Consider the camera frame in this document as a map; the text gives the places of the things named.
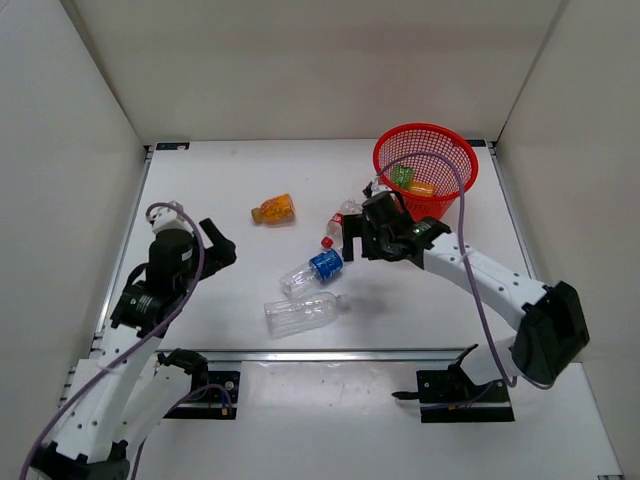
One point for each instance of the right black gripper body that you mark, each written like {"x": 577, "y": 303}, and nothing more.
{"x": 376, "y": 242}

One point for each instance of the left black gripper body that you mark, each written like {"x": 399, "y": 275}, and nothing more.
{"x": 186, "y": 277}

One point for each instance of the red label clear bottle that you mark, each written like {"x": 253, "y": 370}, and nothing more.
{"x": 333, "y": 238}

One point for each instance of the blue label clear bottle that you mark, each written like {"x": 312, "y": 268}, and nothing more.
{"x": 317, "y": 271}

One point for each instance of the orange bottle with orange cap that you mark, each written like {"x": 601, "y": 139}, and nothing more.
{"x": 422, "y": 189}

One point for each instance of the green plastic bottle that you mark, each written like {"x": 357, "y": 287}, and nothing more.
{"x": 401, "y": 176}

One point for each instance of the orange juice bottle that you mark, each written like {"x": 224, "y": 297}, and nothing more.
{"x": 275, "y": 210}

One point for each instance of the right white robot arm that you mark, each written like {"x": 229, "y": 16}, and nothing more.
{"x": 533, "y": 330}

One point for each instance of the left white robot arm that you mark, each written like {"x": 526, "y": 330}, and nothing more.
{"x": 100, "y": 430}

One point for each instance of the red plastic mesh basket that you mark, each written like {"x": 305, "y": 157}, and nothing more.
{"x": 439, "y": 156}

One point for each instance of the clear unlabelled plastic bottle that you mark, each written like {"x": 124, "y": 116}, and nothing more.
{"x": 310, "y": 312}

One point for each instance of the blue table label sticker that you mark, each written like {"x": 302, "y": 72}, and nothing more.
{"x": 172, "y": 146}

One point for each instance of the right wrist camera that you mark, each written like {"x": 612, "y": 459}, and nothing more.
{"x": 373, "y": 188}

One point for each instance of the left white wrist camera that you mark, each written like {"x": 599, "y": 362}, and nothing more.
{"x": 163, "y": 218}

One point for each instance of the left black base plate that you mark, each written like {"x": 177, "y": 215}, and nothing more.
{"x": 214, "y": 397}

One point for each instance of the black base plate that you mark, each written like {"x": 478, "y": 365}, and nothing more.
{"x": 448, "y": 397}
{"x": 214, "y": 397}

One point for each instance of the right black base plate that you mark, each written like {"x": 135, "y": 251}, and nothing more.
{"x": 448, "y": 397}

